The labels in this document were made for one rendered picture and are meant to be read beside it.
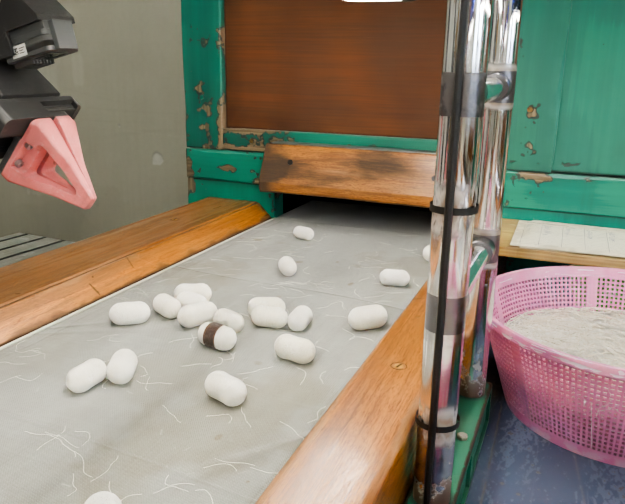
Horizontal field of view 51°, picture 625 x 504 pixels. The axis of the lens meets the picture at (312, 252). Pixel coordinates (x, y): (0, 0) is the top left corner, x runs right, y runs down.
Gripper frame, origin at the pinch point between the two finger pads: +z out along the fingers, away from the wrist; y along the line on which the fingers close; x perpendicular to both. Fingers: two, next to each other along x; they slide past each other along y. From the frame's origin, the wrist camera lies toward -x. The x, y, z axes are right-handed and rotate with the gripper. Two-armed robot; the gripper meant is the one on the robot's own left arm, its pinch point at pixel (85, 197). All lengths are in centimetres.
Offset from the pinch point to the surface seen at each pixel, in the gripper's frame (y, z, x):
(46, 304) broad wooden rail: -0.7, 2.9, 11.2
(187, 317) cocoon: 2.1, 13.4, 2.5
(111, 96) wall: 137, -83, 69
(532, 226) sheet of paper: 41, 32, -16
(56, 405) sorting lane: -12.9, 13.4, 4.3
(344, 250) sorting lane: 33.2, 17.1, 1.0
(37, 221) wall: 140, -83, 131
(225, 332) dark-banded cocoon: -0.5, 17.2, -1.3
